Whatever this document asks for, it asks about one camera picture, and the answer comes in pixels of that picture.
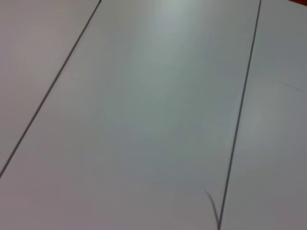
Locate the brown wooden edge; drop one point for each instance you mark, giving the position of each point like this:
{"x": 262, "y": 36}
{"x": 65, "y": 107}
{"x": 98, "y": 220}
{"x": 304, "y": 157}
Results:
{"x": 299, "y": 2}

